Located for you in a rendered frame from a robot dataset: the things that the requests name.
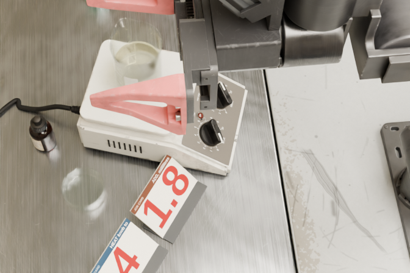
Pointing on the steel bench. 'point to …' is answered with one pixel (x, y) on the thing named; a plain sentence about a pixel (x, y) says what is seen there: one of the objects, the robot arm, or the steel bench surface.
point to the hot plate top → (108, 117)
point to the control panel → (191, 138)
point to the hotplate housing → (151, 143)
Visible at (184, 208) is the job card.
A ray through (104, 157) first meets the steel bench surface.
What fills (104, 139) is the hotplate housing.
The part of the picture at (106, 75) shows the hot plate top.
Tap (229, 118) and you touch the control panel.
